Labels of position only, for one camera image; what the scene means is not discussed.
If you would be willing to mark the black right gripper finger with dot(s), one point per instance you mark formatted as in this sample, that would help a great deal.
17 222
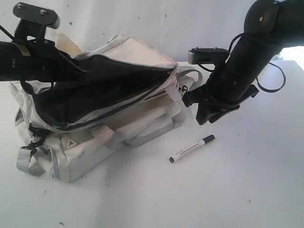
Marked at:
219 115
202 115

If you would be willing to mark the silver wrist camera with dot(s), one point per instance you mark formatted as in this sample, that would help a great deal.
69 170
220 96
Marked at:
37 14
216 56

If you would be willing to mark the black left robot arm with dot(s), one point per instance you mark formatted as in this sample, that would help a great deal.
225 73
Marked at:
8 71

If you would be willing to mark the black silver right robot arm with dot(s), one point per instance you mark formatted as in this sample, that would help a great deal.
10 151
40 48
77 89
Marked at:
269 27

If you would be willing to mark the white zippered duffel bag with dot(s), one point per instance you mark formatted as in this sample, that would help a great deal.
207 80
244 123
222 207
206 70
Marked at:
134 97

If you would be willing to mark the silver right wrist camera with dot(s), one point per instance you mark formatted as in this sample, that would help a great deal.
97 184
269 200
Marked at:
216 56

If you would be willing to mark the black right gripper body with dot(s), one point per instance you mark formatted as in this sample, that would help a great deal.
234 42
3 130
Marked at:
221 94

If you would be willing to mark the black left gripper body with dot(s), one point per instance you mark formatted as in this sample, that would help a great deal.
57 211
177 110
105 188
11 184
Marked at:
43 61

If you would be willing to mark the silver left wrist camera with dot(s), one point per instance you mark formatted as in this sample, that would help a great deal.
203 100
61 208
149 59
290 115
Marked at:
37 14

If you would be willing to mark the white marker with black cap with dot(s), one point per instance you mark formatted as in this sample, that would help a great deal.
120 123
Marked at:
191 148

